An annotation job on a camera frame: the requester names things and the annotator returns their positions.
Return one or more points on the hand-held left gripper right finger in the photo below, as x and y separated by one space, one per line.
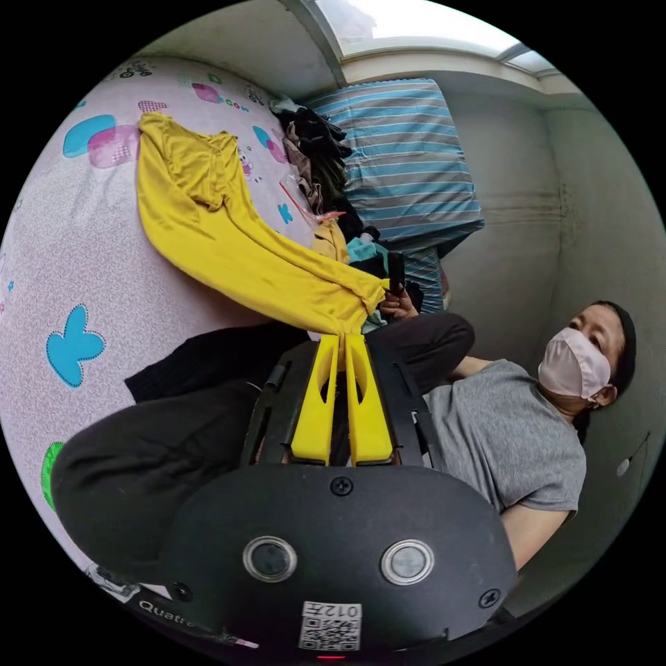
369 426

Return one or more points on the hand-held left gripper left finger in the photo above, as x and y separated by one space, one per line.
315 416

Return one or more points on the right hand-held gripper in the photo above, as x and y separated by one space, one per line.
396 270

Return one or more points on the yellow short sleeve shirt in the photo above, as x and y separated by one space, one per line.
229 244

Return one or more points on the person's right hand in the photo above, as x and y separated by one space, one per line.
401 308

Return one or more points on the person's body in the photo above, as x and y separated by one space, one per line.
499 437

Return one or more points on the blue striped pillow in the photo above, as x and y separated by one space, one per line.
406 156

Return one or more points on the pile of clothes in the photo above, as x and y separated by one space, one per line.
317 151

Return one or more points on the window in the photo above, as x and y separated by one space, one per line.
416 21

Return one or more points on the bed with pink printed sheet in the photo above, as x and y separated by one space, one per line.
78 250

